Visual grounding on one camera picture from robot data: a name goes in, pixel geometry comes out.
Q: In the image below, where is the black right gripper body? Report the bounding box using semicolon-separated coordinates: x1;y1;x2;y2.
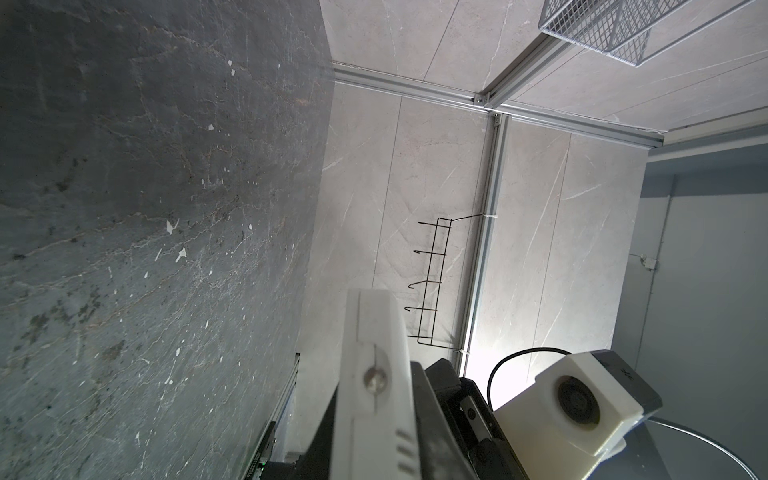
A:
425;359;528;479

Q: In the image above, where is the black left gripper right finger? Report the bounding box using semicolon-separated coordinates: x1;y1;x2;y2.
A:
410;361;477;480

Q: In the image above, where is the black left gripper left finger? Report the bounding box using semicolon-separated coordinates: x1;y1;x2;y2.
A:
289;393;336;480

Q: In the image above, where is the white remote control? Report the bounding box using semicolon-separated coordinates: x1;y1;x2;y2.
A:
330;289;421;479

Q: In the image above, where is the thin black right cable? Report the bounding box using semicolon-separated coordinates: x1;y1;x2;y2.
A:
485;346;571;412

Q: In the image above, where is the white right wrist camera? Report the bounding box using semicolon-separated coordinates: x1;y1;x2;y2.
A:
492;350;662;479

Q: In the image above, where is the black wire hook rack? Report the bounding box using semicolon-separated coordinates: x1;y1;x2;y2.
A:
404;212;496;352

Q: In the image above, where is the aluminium frame profile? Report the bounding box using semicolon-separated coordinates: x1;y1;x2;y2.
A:
333;34;767;375

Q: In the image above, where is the white wire mesh basket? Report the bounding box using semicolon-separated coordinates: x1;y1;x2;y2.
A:
538;0;697;67

